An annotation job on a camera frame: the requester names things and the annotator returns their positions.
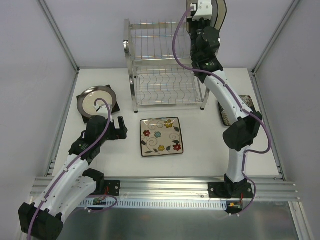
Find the white square plate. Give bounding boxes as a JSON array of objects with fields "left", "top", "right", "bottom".
[
  {"left": 210, "top": 0, "right": 219, "bottom": 27},
  {"left": 214, "top": 0, "right": 228, "bottom": 31}
]

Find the colourful flower plate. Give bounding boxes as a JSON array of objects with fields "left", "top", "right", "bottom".
[{"left": 140, "top": 117, "right": 184, "bottom": 158}]

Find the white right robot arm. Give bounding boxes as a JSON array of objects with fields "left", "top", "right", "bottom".
[{"left": 187, "top": 18, "right": 262, "bottom": 198}]

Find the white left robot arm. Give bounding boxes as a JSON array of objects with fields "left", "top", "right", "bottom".
[{"left": 18, "top": 115, "right": 128, "bottom": 240}]

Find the stainless steel dish rack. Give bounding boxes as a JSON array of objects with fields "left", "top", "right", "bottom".
[{"left": 123, "top": 19, "right": 210, "bottom": 113}]

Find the black square plate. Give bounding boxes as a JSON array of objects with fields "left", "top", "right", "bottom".
[{"left": 76, "top": 84, "right": 121, "bottom": 125}]

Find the round silver-rimmed plate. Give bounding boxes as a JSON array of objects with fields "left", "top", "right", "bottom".
[{"left": 76, "top": 85, "right": 118, "bottom": 118}]

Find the dark floral square plate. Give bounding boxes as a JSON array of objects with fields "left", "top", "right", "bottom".
[{"left": 218, "top": 95, "right": 256, "bottom": 127}]

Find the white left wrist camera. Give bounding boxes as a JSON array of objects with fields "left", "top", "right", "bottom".
[{"left": 94, "top": 103, "right": 109, "bottom": 118}]

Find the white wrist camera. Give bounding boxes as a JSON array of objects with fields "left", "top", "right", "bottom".
[
  {"left": 94, "top": 103, "right": 109, "bottom": 118},
  {"left": 190, "top": 0, "right": 213, "bottom": 21}
]

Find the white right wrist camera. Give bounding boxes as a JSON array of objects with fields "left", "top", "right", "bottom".
[{"left": 190, "top": 0, "right": 213, "bottom": 21}]

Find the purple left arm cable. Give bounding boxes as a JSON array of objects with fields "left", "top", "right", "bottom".
[{"left": 26, "top": 97, "right": 118, "bottom": 240}]

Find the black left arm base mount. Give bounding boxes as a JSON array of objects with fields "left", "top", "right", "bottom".
[{"left": 91, "top": 179, "right": 121, "bottom": 197}]

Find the white slotted cable duct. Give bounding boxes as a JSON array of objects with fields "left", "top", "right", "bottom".
[{"left": 79, "top": 198, "right": 227, "bottom": 211}]

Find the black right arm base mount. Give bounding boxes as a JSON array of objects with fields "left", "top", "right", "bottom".
[{"left": 207, "top": 174, "right": 254, "bottom": 199}]

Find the aluminium rail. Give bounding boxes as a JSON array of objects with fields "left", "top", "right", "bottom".
[{"left": 29, "top": 176, "right": 300, "bottom": 202}]

